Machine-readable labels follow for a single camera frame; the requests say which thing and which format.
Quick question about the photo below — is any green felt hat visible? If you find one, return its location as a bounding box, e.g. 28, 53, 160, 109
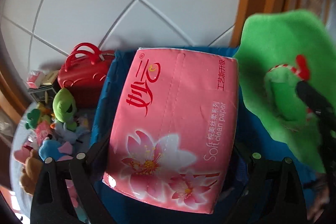
235, 10, 335, 173

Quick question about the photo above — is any pink tissue pack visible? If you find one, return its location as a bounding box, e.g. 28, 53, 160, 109
103, 48, 238, 214

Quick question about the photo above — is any brown teddy bear plush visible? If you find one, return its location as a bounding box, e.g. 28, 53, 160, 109
19, 149, 43, 196

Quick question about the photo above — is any blue dress pig plush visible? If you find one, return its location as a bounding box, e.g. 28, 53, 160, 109
38, 138, 73, 161

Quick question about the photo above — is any green crocodile plush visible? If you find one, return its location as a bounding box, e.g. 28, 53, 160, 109
25, 109, 41, 130

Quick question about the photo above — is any green frog plush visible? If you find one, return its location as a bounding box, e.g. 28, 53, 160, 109
52, 88, 77, 132

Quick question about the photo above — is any black framed box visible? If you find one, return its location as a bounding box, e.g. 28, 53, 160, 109
28, 71, 60, 104

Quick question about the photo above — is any pink pack on box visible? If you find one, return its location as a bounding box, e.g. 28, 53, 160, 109
26, 71, 45, 89

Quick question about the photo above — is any red plastic handbag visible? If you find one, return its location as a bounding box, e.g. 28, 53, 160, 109
58, 42, 115, 109

